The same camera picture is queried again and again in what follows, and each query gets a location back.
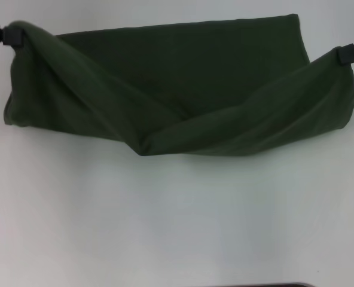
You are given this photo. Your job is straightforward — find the dark green printed t-shirt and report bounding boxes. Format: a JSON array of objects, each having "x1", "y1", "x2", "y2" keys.
[{"x1": 3, "y1": 13, "x2": 354, "y2": 158}]

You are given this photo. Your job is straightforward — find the dark rounded panel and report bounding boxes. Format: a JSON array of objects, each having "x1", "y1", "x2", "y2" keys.
[{"x1": 248, "y1": 282, "x2": 325, "y2": 287}]

